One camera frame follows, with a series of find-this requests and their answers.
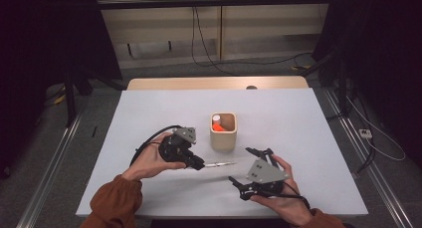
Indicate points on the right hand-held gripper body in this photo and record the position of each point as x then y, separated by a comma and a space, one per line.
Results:
265, 171

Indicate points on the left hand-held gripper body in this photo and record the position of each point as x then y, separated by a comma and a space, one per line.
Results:
175, 146

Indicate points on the clear silver pen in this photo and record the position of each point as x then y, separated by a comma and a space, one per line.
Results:
219, 164

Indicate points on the beige square pen holder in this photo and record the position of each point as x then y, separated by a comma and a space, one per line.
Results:
224, 140

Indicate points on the orange highlighter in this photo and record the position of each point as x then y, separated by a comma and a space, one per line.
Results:
218, 127

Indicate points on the person's left hand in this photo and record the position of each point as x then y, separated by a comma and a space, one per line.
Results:
146, 161

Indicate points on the person's right hand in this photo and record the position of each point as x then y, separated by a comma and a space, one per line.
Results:
288, 204

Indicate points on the white table mat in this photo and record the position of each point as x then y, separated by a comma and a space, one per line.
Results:
282, 121

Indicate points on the wooden table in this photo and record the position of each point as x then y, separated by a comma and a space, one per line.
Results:
166, 83

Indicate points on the small black floor object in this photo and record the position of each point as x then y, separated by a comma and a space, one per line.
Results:
94, 131

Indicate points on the yellow floor tape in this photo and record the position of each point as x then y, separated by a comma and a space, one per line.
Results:
300, 68
59, 99

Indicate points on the white power strip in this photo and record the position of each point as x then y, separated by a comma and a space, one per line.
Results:
365, 133

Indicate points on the black metal stand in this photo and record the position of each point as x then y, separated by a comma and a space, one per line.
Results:
69, 102

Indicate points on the black horizontal bar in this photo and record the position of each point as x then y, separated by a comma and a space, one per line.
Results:
215, 2

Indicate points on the black curtain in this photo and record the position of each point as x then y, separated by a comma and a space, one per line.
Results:
33, 55
381, 39

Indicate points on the metal floor rail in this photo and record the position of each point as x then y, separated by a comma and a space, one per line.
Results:
49, 175
368, 161

